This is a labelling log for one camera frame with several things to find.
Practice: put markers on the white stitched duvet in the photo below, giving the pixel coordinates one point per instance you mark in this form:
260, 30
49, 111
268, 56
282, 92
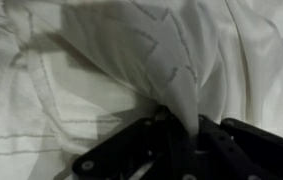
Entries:
97, 66

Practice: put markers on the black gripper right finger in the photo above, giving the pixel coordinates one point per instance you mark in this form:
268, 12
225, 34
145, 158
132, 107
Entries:
247, 153

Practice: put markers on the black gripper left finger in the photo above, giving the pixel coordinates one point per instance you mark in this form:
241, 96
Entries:
141, 150

